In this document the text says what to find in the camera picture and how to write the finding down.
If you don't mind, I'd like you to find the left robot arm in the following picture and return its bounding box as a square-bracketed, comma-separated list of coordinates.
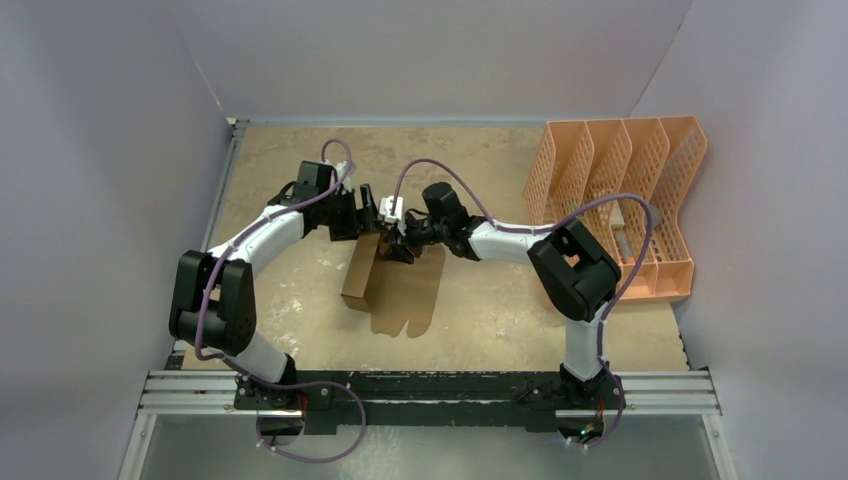
[169, 160, 376, 409]

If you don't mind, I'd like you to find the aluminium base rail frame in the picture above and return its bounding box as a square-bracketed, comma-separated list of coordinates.
[120, 370, 737, 479]

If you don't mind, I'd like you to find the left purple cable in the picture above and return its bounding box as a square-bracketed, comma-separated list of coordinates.
[195, 139, 368, 465]

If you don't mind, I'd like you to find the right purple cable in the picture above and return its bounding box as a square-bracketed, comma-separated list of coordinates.
[390, 158, 655, 452]

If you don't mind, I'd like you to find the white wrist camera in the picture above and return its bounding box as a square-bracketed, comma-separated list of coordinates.
[332, 160, 356, 195]
[378, 196, 405, 232]

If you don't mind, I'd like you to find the purple round item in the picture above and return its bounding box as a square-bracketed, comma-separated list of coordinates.
[649, 204, 664, 228]

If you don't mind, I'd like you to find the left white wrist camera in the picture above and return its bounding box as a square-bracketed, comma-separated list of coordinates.
[332, 160, 356, 195]

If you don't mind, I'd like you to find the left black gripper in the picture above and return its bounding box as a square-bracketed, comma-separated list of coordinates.
[318, 185, 386, 242]

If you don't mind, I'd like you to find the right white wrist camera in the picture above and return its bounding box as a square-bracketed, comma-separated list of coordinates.
[378, 196, 405, 232]

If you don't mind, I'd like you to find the purple cable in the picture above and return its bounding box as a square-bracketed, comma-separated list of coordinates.
[390, 158, 655, 452]
[195, 139, 368, 465]

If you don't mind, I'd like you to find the grey orange marker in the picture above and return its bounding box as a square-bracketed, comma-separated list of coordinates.
[613, 230, 637, 265]

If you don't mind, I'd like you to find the brown cardboard box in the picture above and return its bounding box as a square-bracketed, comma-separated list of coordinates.
[340, 233, 446, 338]

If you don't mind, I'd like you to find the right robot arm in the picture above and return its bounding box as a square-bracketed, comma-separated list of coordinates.
[377, 182, 622, 407]

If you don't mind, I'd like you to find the orange plastic file organizer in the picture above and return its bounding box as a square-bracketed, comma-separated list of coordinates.
[522, 115, 708, 302]

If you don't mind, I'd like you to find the white block in organizer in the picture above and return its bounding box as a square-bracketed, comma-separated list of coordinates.
[609, 201, 626, 230]

